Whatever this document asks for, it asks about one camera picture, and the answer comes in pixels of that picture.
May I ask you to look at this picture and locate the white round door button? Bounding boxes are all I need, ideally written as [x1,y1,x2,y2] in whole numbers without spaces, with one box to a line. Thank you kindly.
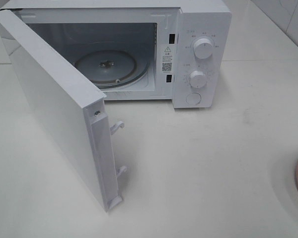
[186,93,202,105]

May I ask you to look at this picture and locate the white microwave door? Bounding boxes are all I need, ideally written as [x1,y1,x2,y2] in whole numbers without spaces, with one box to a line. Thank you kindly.
[0,10,126,211]

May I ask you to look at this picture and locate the glass microwave turntable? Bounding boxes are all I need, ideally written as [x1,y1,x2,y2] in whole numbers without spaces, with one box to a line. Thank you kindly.
[74,50,150,89]

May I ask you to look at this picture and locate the white warning label sticker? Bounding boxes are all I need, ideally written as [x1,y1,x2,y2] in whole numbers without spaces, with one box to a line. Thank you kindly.
[160,44,175,73]

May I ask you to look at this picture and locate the white microwave oven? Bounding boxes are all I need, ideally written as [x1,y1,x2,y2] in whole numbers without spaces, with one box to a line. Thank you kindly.
[0,0,232,108]

